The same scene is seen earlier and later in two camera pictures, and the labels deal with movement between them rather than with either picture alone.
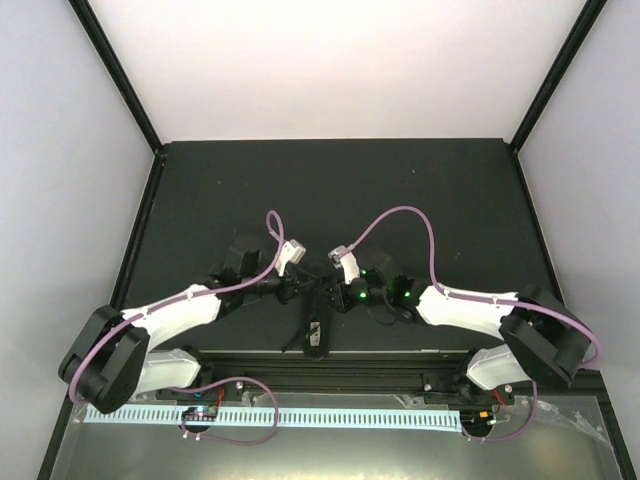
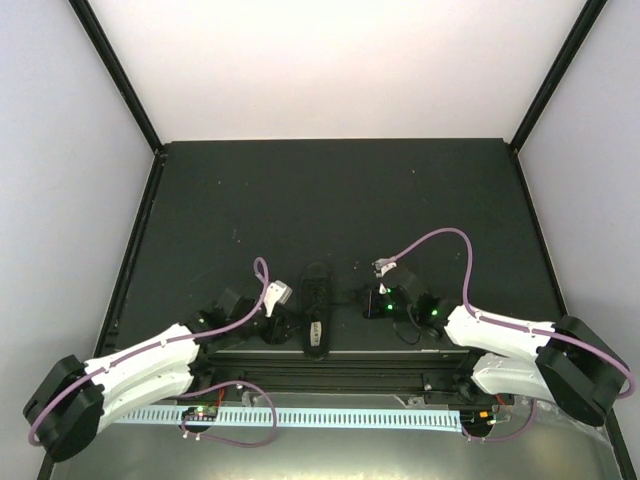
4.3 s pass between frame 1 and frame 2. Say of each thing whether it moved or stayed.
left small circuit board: stayed
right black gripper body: moved
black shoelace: moved
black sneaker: stayed
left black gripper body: moved
